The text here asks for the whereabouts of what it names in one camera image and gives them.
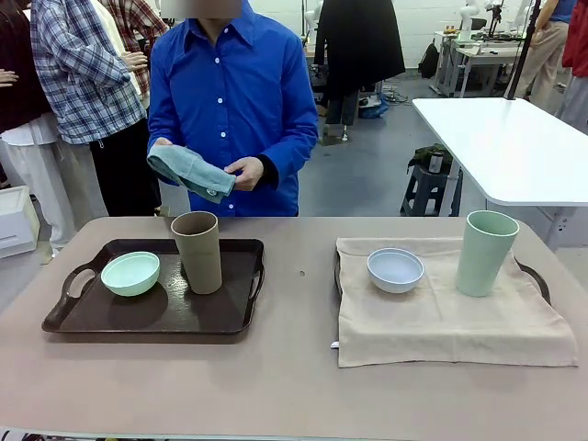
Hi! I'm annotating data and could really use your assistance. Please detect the person's left hand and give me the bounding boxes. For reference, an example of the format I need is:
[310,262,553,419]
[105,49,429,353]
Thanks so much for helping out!
[223,155,266,193]

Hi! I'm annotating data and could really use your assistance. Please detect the teal cloth mat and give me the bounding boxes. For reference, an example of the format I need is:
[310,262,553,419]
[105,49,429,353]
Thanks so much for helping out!
[146,144,238,206]

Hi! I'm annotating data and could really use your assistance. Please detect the tall brown cup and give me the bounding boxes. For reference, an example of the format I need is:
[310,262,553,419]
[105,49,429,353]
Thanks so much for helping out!
[170,210,223,295]

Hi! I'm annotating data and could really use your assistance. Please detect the mint green bowl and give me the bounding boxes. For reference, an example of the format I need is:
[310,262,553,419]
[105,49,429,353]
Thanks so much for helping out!
[100,251,162,298]

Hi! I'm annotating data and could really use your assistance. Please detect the pale blue bowl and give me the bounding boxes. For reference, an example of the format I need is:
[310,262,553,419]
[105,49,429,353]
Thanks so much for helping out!
[367,247,425,294]

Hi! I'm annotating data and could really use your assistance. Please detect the beige cloth mat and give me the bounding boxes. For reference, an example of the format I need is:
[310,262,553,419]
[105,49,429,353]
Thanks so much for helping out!
[334,236,579,369]

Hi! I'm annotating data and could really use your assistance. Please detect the tall pale green cup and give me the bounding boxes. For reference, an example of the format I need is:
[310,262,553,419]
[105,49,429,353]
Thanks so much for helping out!
[455,209,521,298]

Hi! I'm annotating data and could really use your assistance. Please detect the person's right forearm blue sleeve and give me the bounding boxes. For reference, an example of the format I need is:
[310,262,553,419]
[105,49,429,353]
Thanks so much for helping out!
[147,91,186,141]

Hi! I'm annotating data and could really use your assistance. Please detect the dark brown serving tray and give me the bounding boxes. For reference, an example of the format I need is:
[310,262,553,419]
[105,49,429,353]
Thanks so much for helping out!
[40,237,266,339]
[334,252,552,307]

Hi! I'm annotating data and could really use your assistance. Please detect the person in blue shirt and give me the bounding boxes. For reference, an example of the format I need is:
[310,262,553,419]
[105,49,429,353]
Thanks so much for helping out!
[147,0,320,218]

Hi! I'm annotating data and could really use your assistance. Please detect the bystander in blue plaid shirt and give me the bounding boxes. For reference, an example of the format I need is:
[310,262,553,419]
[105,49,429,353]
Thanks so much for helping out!
[29,0,163,218]

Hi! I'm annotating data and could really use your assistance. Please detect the bystander in red plaid shirt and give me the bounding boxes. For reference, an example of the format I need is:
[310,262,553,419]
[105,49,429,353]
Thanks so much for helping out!
[89,0,169,111]

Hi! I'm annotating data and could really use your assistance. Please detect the blue bag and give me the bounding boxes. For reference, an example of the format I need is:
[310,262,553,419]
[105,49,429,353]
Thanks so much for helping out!
[358,101,390,119]

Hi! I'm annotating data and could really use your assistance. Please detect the white box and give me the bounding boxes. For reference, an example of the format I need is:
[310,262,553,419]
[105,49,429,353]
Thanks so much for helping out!
[0,185,41,259]

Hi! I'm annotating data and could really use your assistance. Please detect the bystander in black coat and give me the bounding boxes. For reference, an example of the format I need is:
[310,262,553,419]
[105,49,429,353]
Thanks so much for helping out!
[314,0,406,128]

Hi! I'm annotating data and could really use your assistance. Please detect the dark green cloth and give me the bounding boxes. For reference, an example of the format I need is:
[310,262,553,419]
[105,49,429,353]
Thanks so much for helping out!
[407,143,454,174]

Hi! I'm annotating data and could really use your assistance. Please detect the grey step stool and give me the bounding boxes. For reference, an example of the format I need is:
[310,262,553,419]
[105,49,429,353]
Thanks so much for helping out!
[400,163,463,217]

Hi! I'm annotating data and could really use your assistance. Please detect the black bag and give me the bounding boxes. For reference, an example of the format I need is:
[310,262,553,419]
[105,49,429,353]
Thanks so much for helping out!
[418,40,441,79]

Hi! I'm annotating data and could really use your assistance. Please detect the white table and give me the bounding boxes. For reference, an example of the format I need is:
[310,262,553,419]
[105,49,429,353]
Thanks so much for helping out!
[412,96,588,252]

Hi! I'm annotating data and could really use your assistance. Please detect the grey workbench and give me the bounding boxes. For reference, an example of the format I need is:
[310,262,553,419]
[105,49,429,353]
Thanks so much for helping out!
[434,29,529,98]

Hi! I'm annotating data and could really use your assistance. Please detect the black stand pole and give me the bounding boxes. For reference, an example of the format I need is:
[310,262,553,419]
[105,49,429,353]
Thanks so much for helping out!
[503,0,543,100]

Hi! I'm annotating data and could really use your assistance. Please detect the bystander in beige trousers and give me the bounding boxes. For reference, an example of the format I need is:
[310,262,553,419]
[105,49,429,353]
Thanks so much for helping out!
[512,0,578,102]

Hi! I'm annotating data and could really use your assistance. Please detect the bystander in red top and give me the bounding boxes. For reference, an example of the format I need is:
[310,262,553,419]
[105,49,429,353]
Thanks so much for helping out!
[555,0,588,134]

